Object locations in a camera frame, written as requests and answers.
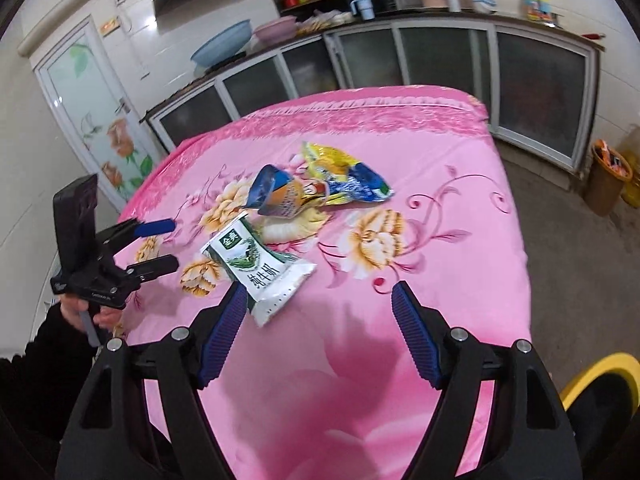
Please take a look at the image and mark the yellow rimmed trash bin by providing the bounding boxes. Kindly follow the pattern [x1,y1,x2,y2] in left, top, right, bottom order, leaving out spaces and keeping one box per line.
[558,351,640,416]

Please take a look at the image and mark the kitchen counter glass cabinets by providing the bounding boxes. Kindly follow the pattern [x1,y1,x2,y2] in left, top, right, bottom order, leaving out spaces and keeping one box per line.
[142,11,604,172]

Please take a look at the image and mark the left hand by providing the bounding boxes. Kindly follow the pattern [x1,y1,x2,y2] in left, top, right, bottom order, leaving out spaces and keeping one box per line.
[58,294,124,334]

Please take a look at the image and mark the green white milk carton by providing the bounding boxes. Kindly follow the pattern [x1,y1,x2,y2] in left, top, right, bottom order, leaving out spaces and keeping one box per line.
[201,212,316,327]

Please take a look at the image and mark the pink floral tablecloth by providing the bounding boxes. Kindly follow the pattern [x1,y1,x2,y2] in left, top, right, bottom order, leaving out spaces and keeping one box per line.
[117,86,530,479]

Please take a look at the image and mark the blue orange snack wrapper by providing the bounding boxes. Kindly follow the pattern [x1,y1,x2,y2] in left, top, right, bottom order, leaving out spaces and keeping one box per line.
[244,165,329,219]

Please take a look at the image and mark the floral glass door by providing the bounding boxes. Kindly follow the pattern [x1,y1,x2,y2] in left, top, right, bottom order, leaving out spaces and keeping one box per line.
[35,18,163,210]

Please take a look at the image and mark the blue plastic basin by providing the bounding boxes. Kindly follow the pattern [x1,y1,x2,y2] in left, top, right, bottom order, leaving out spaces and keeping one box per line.
[190,20,253,68]

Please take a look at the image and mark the yellow blue snack bag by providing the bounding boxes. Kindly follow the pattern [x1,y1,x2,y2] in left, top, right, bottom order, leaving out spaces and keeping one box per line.
[302,142,394,206]

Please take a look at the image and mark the pink plastic basin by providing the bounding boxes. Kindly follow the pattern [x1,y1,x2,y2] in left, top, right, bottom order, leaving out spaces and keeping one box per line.
[254,15,297,46]

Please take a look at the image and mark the brown waste bucket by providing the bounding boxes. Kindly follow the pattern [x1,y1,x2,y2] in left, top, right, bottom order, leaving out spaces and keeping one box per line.
[582,139,632,217]

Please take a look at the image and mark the blue white tumbler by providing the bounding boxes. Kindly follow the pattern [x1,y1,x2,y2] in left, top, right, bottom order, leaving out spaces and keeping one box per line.
[350,0,375,21]

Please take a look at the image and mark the yellow detergent bottles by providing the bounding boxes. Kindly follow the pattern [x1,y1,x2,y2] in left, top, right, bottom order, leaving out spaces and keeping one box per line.
[521,0,552,23]

